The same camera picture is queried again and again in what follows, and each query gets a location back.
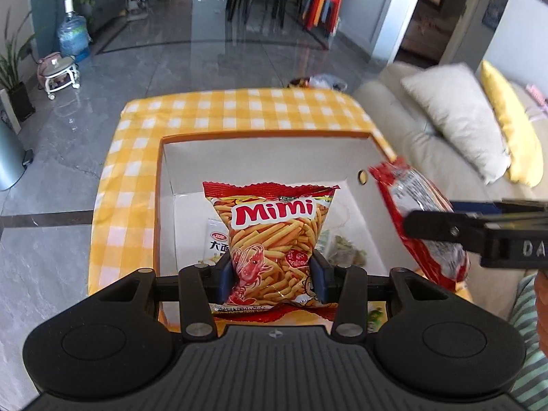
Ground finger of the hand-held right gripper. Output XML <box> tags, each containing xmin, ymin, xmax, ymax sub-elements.
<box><xmin>449</xmin><ymin>199</ymin><xmax>548</xmax><ymax>217</ymax></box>
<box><xmin>404</xmin><ymin>210</ymin><xmax>484</xmax><ymax>252</ymax></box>

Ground pink cloth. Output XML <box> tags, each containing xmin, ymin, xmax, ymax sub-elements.
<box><xmin>526</xmin><ymin>83</ymin><xmax>548</xmax><ymax>112</ymax></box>

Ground orange cardboard box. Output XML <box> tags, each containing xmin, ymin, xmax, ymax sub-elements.
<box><xmin>154</xmin><ymin>130</ymin><xmax>399</xmax><ymax>335</ymax></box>

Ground clear brown snack packet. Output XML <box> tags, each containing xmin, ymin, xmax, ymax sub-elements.
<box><xmin>319</xmin><ymin>229</ymin><xmax>369</xmax><ymax>266</ymax></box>

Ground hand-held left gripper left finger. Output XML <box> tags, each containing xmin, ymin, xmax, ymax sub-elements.
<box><xmin>103</xmin><ymin>250</ymin><xmax>234</xmax><ymax>340</ymax></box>

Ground person's right forearm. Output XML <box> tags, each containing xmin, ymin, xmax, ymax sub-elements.
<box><xmin>533</xmin><ymin>272</ymin><xmax>548</xmax><ymax>352</ymax></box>

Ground long-leaf potted plant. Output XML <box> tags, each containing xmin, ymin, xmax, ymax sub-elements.
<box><xmin>0</xmin><ymin>9</ymin><xmax>37</xmax><ymax>123</ymax></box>

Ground person's right leg striped pants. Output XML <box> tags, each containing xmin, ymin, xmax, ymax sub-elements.
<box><xmin>507</xmin><ymin>276</ymin><xmax>548</xmax><ymax>411</ymax></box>

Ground yellow checkered tablecloth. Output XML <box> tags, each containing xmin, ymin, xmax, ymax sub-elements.
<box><xmin>86</xmin><ymin>88</ymin><xmax>397</xmax><ymax>339</ymax></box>

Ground silver trash can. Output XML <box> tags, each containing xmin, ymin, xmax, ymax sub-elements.
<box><xmin>0</xmin><ymin>115</ymin><xmax>26</xmax><ymax>191</ymax></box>

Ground white bun packet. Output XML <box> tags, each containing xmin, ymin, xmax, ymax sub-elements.
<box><xmin>205</xmin><ymin>218</ymin><xmax>234</xmax><ymax>266</ymax></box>

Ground blue water jug with pump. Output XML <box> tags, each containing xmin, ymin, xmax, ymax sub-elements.
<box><xmin>57</xmin><ymin>0</ymin><xmax>91</xmax><ymax>63</ymax></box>

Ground red shrimp stick bag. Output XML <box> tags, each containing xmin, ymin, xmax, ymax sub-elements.
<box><xmin>202</xmin><ymin>181</ymin><xmax>341</xmax><ymax>324</ymax></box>

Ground beige sofa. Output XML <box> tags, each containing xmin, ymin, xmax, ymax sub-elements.
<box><xmin>353</xmin><ymin>62</ymin><xmax>548</xmax><ymax>322</ymax></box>

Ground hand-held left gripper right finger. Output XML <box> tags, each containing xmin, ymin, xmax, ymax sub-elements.
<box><xmin>310</xmin><ymin>250</ymin><xmax>446</xmax><ymax>338</ymax></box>

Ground grey pillow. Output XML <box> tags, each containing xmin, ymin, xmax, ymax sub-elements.
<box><xmin>400</xmin><ymin>62</ymin><xmax>512</xmax><ymax>186</ymax></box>

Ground plastic bag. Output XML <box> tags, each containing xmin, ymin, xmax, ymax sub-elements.
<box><xmin>288</xmin><ymin>74</ymin><xmax>349</xmax><ymax>91</ymax></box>

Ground red snack packet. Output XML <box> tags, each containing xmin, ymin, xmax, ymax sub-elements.
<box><xmin>369</xmin><ymin>157</ymin><xmax>471</xmax><ymax>294</ymax></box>

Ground yellow pillow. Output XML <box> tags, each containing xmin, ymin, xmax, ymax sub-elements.
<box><xmin>479</xmin><ymin>60</ymin><xmax>548</xmax><ymax>187</ymax></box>

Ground stack of orange stools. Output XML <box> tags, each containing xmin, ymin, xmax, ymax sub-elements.
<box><xmin>302</xmin><ymin>0</ymin><xmax>343</xmax><ymax>35</ymax></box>

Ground small white stool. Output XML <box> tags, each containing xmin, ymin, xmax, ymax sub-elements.
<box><xmin>36</xmin><ymin>51</ymin><xmax>82</xmax><ymax>101</ymax></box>

